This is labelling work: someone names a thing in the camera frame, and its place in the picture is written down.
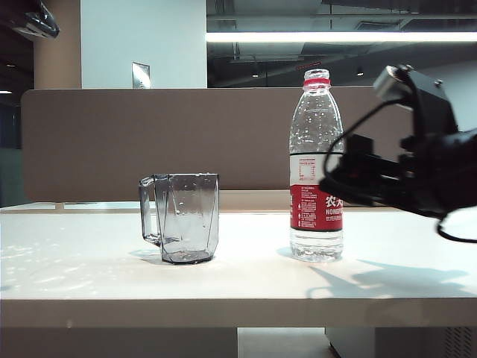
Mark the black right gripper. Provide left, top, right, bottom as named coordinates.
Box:
left=319, top=134, right=460, bottom=218

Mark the clear water bottle red label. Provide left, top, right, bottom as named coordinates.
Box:
left=288, top=68, right=344, bottom=263

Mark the clear grey faceted mug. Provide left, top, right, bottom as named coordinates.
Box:
left=139, top=172, right=220, bottom=266

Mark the white ceiling light strip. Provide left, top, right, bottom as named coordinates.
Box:
left=206, top=31, right=477, bottom=43

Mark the grey cabinet under table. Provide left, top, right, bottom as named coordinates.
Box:
left=324, top=327, right=477, bottom=358

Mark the brown desk partition screen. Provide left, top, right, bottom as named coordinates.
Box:
left=21, top=87, right=415, bottom=202

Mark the black shiny ceiling fixture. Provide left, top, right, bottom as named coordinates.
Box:
left=10, top=0, right=61, bottom=39

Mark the black camera cable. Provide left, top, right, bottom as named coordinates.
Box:
left=322, top=97, right=415, bottom=187

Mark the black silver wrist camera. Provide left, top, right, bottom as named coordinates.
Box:
left=373, top=64, right=460, bottom=135

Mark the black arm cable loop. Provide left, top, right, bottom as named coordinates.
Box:
left=435, top=207, right=477, bottom=244

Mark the framed wall sign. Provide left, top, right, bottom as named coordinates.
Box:
left=130, top=61, right=151, bottom=90

